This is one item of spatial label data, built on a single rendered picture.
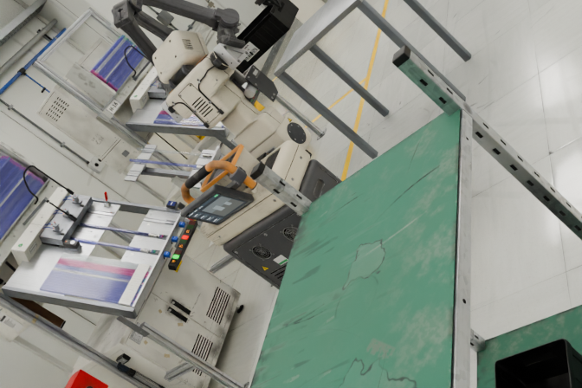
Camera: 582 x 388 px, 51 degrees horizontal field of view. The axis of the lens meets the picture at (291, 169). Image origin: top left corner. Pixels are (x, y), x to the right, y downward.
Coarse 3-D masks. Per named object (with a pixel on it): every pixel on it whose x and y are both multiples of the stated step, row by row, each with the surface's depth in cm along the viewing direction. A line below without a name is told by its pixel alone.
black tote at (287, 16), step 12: (288, 0) 271; (264, 12) 279; (276, 12) 262; (288, 12) 267; (252, 24) 286; (264, 24) 264; (276, 24) 262; (288, 24) 263; (240, 36) 292; (252, 36) 270; (264, 36) 268; (276, 36) 267; (252, 48) 275; (264, 48) 273; (252, 60) 279
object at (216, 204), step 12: (240, 168) 226; (240, 180) 223; (204, 192) 224; (216, 192) 220; (228, 192) 222; (240, 192) 225; (192, 204) 229; (204, 204) 228; (216, 204) 228; (228, 204) 229; (240, 204) 230; (192, 216) 235; (204, 216) 236; (216, 216) 237; (228, 216) 238
